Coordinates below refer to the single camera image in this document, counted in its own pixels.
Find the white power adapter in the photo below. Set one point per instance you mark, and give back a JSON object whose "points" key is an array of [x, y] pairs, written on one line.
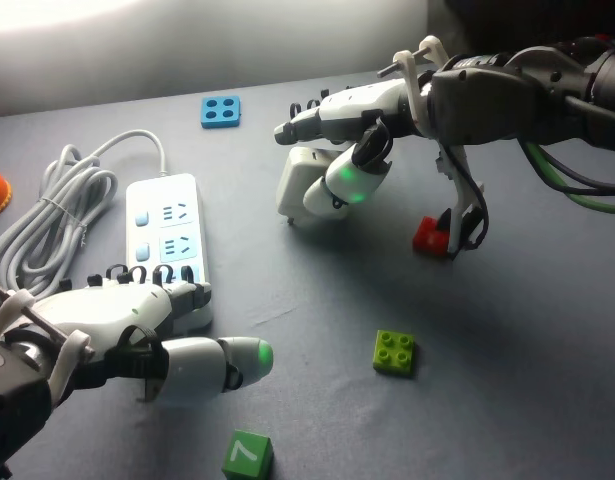
{"points": [[297, 180]]}

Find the lime green toy block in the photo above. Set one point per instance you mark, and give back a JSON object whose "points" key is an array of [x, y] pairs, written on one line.
{"points": [[394, 354]]}

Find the green number cube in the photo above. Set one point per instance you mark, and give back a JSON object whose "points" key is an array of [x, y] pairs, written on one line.
{"points": [[247, 456]]}

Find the grey table cloth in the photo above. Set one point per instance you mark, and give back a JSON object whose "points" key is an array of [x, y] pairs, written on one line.
{"points": [[337, 300]]}

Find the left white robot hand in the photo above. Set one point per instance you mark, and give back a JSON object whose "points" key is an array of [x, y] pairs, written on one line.
{"points": [[112, 305]]}

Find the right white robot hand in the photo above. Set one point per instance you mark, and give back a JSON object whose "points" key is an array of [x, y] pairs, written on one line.
{"points": [[357, 107]]}

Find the red toy block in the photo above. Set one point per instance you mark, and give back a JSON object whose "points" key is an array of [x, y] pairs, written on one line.
{"points": [[427, 239]]}

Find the blue toy block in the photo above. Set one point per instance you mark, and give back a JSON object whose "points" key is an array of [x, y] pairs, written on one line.
{"points": [[221, 112]]}

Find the white power strip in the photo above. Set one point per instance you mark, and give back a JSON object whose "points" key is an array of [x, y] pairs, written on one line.
{"points": [[177, 195]]}

